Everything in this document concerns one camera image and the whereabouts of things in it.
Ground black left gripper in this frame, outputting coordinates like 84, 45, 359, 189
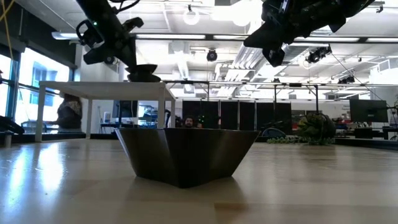
102, 17, 144, 68

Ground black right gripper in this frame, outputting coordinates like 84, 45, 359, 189
244, 0, 315, 68

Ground oval wavy black plate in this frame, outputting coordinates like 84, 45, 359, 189
126, 63, 158, 75

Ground green artificial potted plant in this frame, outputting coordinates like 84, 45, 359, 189
266, 112, 337, 146

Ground large wavy square black plate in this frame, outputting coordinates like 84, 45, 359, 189
114, 127, 261, 189

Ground white perforated metal shelf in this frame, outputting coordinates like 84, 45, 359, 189
33, 80, 177, 146

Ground black computer monitor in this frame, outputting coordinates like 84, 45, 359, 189
349, 98, 389, 124
111, 100, 139, 126

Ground person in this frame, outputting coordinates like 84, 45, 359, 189
180, 115, 203, 129
51, 93, 83, 131

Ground large glass window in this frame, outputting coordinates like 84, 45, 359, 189
0, 46, 75, 133

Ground black partition panels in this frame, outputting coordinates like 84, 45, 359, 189
182, 100, 293, 135

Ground dark office chair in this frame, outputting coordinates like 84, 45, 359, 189
21, 120, 47, 134
262, 127, 287, 138

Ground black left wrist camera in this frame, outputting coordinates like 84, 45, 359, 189
83, 46, 118, 65

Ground black metal rack frame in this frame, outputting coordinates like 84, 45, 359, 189
162, 79, 320, 114

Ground white ring lamp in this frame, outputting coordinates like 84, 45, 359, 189
182, 7, 201, 26

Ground black aluminium frame rail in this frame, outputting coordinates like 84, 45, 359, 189
12, 132, 116, 141

